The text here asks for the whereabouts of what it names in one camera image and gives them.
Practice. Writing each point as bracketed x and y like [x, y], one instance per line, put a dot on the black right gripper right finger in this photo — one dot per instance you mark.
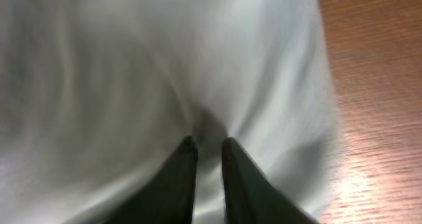
[249, 197]

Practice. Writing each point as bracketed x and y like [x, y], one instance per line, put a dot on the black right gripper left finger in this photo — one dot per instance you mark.
[169, 197]

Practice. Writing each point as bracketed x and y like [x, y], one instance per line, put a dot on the light blue t-shirt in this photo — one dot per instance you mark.
[96, 95]

